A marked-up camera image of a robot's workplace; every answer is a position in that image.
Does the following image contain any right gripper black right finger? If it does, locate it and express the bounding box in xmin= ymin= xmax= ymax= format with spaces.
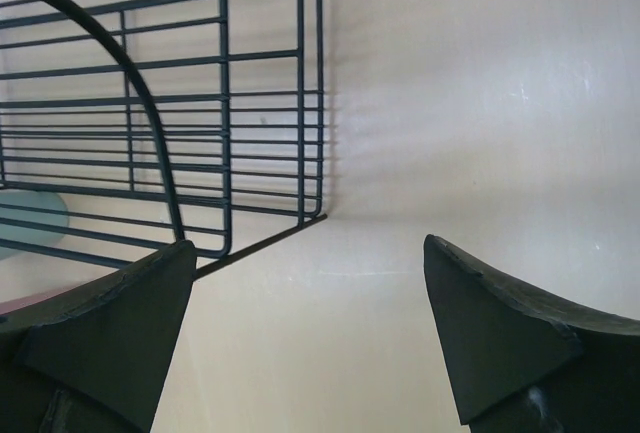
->
xmin=423 ymin=235 xmax=639 ymax=432

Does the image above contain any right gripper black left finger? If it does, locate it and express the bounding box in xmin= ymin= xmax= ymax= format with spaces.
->
xmin=1 ymin=241 xmax=196 ymax=432

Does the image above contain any pink plastic cup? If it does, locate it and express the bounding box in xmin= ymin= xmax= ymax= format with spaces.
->
xmin=0 ymin=291 xmax=51 ymax=317

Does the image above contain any green plastic cup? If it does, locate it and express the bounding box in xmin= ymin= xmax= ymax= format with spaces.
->
xmin=0 ymin=191 xmax=69 ymax=261

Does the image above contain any black wire dish rack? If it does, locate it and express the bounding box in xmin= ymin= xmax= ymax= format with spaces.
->
xmin=1 ymin=0 xmax=329 ymax=273

